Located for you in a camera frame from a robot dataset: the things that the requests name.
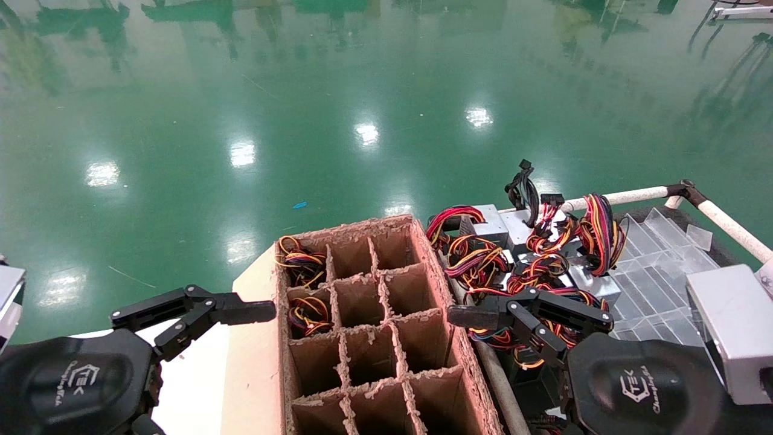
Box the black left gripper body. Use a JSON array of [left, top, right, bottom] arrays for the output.
[[0, 329, 164, 435]]

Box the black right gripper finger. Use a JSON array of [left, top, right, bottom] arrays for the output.
[[448, 304, 571, 367], [448, 288, 615, 333]]

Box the red orange cable bundle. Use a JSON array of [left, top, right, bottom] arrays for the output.
[[524, 193, 574, 279]]

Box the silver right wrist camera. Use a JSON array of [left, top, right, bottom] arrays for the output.
[[687, 264, 773, 405]]

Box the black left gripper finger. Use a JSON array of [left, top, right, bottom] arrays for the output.
[[154, 304, 277, 362], [111, 285, 277, 332]]

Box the white pipe rail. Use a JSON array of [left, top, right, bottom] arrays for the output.
[[698, 199, 773, 265], [501, 185, 672, 215]]

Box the power supply with large bundle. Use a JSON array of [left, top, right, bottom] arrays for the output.
[[468, 275, 612, 370]]

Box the orange purple cable bundle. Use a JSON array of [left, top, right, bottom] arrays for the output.
[[446, 234, 514, 294]]

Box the power supply with striped cables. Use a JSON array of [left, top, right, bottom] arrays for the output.
[[568, 193, 629, 306]]

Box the grey pipe rail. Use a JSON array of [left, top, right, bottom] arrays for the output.
[[447, 254, 532, 435]]

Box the black pipe joint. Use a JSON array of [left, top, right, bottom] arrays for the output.
[[663, 179, 708, 211]]

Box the white metal frame base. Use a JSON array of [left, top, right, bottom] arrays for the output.
[[710, 3, 773, 22]]

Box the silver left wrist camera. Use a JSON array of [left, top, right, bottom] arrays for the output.
[[0, 264, 26, 354]]

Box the clear plastic stepped tray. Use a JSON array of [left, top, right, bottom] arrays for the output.
[[610, 208, 725, 348]]

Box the power supply with coloured cables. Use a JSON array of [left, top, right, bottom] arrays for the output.
[[287, 295, 334, 338], [277, 236, 328, 289]]

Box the power supply with black cables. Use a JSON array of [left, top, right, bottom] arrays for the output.
[[501, 159, 571, 254]]

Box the brown cardboard divider box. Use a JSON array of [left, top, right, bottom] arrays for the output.
[[275, 214, 505, 435]]

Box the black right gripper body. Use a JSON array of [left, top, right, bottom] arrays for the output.
[[566, 332, 734, 435]]

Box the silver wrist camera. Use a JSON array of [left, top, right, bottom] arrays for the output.
[[0, 264, 26, 354], [687, 264, 773, 405]]

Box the power supply with red cables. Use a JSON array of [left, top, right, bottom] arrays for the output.
[[426, 204, 511, 251]]

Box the light wooden board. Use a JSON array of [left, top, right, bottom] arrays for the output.
[[220, 245, 284, 435]]

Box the small clear plastic sheet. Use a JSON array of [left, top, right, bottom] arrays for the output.
[[685, 225, 714, 251]]

